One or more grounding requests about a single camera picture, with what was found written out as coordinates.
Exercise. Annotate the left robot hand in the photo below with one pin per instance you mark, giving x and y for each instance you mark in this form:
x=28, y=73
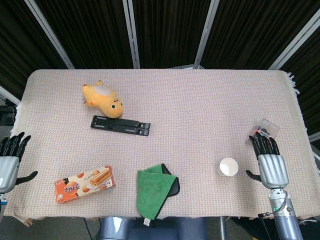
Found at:
x=7, y=166

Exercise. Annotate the green microfiber cloth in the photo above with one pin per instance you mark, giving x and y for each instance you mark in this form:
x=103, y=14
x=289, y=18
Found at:
x=155, y=190

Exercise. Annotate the clear plastic packet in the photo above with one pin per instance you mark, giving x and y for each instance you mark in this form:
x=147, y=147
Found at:
x=265, y=130

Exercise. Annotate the black curtain partition screen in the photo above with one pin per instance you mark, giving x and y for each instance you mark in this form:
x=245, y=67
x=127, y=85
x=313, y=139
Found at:
x=160, y=32

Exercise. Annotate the yellow plush hamster toy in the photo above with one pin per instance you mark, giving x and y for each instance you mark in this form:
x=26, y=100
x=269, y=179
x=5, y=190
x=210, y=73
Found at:
x=103, y=98

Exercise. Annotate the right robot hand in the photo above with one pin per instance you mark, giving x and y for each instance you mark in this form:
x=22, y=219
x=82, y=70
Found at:
x=271, y=170

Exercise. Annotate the beige woven tablecloth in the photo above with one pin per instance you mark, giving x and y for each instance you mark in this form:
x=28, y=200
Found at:
x=160, y=140

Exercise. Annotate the black folding stand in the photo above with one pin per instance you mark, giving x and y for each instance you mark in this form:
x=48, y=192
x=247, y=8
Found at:
x=120, y=125

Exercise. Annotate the orange wafer roll box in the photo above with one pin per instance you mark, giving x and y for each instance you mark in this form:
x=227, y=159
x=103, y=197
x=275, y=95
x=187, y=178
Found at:
x=85, y=183

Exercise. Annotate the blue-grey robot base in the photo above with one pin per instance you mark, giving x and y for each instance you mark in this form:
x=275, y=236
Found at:
x=153, y=228

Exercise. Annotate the white paper cup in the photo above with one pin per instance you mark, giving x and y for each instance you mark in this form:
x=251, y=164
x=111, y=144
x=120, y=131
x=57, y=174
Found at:
x=228, y=167

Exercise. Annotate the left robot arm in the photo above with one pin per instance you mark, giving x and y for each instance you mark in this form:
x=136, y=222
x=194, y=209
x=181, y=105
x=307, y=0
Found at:
x=2, y=202

